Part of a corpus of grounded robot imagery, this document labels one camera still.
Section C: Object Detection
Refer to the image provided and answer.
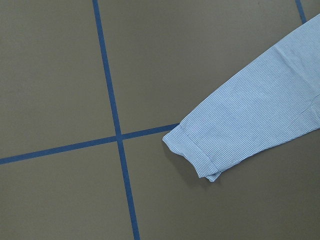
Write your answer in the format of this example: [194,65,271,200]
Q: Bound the light blue striped shirt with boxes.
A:
[162,16,320,182]

